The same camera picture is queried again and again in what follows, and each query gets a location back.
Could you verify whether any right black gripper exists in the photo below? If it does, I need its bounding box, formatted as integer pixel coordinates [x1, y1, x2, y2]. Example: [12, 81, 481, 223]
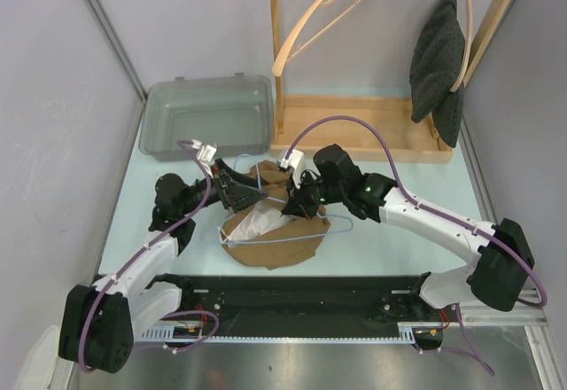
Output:
[282, 168, 346, 221]

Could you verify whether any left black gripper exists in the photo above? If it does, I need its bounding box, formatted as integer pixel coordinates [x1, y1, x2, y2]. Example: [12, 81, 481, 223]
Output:
[180, 158, 268, 215]

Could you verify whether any tan cloth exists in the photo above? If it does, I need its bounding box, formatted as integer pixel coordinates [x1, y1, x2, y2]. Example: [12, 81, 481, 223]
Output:
[222, 160, 330, 269]

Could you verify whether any light blue wire hanger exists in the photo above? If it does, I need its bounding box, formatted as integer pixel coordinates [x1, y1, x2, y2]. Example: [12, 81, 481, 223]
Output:
[202, 153, 354, 246]

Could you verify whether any dark grey dotted skirt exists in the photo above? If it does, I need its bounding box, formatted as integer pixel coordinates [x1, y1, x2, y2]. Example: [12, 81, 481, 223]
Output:
[409, 0, 465, 148]

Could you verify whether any light wooden hanger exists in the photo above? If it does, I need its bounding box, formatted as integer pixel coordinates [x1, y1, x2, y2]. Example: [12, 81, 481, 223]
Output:
[450, 0, 473, 93]

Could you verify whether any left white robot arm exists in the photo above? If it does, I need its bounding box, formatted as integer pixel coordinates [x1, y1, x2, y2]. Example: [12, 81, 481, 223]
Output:
[58, 159, 268, 373]

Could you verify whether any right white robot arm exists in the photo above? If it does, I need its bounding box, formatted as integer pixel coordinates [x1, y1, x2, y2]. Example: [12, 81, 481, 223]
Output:
[276, 144, 534, 320]

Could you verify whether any hanging wooden hanger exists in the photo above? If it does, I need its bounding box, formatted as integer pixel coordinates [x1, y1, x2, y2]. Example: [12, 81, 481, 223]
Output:
[272, 0, 381, 79]

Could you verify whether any clear grey plastic bin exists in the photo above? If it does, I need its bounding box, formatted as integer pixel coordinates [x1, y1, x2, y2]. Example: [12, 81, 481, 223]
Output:
[139, 74, 274, 161]

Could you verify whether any wooden clothes rack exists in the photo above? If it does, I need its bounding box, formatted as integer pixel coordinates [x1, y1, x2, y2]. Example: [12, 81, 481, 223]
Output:
[270, 0, 513, 164]

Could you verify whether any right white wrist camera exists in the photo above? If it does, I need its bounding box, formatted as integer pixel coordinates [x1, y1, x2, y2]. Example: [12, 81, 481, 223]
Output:
[276, 148, 306, 188]

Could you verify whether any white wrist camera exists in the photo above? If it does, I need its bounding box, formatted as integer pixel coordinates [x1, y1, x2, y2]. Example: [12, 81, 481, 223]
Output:
[191, 139, 218, 167]
[276, 148, 306, 188]

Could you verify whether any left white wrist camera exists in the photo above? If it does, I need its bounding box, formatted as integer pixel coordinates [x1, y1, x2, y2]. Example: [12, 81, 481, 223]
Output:
[191, 139, 218, 167]

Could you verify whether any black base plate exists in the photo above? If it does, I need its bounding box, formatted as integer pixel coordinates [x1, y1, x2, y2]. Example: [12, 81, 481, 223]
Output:
[156, 274, 456, 339]

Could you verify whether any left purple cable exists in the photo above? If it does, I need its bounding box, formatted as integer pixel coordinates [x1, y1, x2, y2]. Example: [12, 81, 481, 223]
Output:
[77, 139, 221, 373]

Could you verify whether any white slotted cable duct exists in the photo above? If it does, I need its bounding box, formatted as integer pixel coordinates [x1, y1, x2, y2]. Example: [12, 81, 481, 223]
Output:
[137, 322, 416, 345]

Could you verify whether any aluminium frame rail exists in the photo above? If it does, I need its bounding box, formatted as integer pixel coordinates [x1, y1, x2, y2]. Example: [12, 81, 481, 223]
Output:
[460, 301, 547, 327]

